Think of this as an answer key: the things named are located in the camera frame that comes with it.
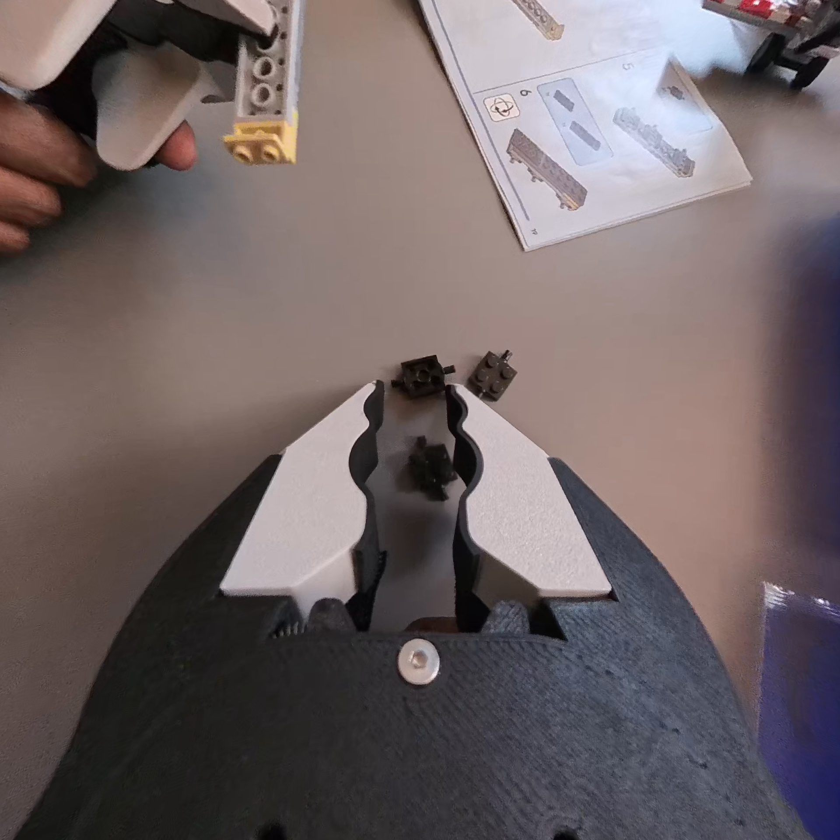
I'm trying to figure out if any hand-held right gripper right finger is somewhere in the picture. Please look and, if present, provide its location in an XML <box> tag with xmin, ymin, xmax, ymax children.
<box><xmin>445</xmin><ymin>384</ymin><xmax>613</xmax><ymax>634</ymax></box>

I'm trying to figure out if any blue plastic storage bin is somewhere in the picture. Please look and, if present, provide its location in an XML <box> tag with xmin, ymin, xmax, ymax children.
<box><xmin>774</xmin><ymin>213</ymin><xmax>840</xmax><ymax>585</ymax></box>

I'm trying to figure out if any black brick axle plate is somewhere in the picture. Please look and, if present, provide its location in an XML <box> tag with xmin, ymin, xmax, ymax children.
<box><xmin>467</xmin><ymin>350</ymin><xmax>515</xmax><ymax>403</ymax></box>
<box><xmin>407</xmin><ymin>436</ymin><xmax>458</xmax><ymax>501</ymax></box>
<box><xmin>392</xmin><ymin>356</ymin><xmax>457</xmax><ymax>396</ymax></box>

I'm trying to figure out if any person's left hand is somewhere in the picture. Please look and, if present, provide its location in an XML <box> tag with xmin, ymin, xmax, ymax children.
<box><xmin>0</xmin><ymin>88</ymin><xmax>198</xmax><ymax>253</ymax></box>

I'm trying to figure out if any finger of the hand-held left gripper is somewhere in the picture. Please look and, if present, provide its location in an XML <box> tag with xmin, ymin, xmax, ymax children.
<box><xmin>92</xmin><ymin>49</ymin><xmax>238</xmax><ymax>173</ymax></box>
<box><xmin>0</xmin><ymin>0</ymin><xmax>278</xmax><ymax>91</ymax></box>

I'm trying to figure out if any grey and tan brick beam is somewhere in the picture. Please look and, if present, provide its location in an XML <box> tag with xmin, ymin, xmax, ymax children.
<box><xmin>222</xmin><ymin>0</ymin><xmax>304</xmax><ymax>165</ymax></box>

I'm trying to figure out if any red grey brick plane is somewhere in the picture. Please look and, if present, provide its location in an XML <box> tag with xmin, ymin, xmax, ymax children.
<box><xmin>702</xmin><ymin>0</ymin><xmax>840</xmax><ymax>89</ymax></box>

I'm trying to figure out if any instruction booklet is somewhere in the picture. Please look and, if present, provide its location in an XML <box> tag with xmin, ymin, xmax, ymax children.
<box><xmin>416</xmin><ymin>0</ymin><xmax>753</xmax><ymax>252</ymax></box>

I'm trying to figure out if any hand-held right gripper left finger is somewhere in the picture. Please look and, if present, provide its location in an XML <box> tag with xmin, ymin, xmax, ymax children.
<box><xmin>218</xmin><ymin>379</ymin><xmax>388</xmax><ymax>634</ymax></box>

